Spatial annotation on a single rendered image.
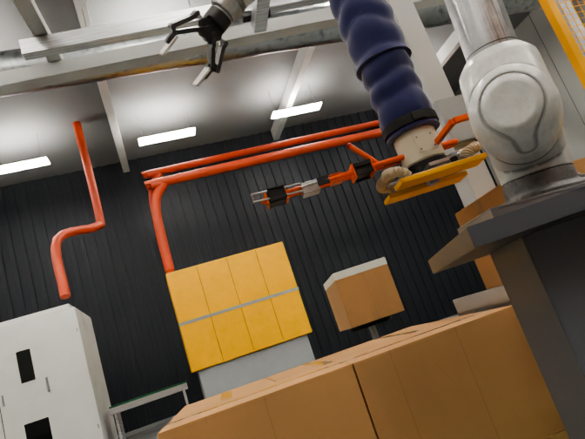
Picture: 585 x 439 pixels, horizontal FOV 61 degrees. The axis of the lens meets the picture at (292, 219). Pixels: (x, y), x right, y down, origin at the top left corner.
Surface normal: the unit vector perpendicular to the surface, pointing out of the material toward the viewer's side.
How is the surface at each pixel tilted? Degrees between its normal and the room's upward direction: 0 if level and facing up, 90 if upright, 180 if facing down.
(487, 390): 90
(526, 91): 98
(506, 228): 90
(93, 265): 90
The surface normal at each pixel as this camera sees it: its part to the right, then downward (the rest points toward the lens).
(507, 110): -0.44, 0.05
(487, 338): 0.13, -0.28
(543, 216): -0.13, -0.20
